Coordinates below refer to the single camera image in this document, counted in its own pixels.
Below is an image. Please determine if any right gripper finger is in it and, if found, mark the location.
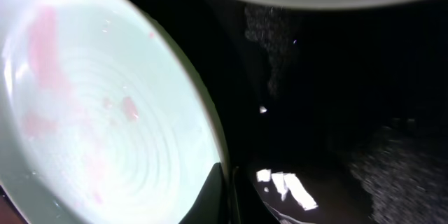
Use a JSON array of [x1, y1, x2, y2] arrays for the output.
[[179, 162, 230, 224]]

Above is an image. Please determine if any black round tray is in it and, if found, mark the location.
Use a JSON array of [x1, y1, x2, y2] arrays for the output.
[[130, 0, 447, 223]]

